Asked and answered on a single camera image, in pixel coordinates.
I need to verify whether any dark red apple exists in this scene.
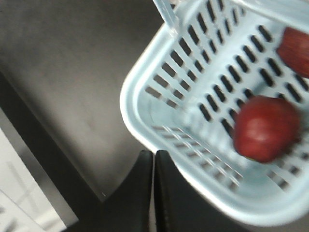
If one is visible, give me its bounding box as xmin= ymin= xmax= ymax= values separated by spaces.
xmin=233 ymin=96 xmax=301 ymax=163
xmin=276 ymin=27 xmax=309 ymax=79

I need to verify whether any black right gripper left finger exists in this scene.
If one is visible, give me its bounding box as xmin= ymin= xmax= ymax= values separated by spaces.
xmin=67 ymin=150 xmax=153 ymax=232

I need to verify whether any black fruit display stand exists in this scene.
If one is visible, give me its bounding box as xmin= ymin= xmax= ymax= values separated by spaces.
xmin=0 ymin=0 xmax=169 ymax=232

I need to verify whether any light blue plastic basket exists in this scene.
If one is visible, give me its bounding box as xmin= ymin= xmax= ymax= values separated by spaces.
xmin=120 ymin=0 xmax=309 ymax=227

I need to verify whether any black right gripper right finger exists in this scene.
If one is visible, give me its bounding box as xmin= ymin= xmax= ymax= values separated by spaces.
xmin=154 ymin=150 xmax=241 ymax=232

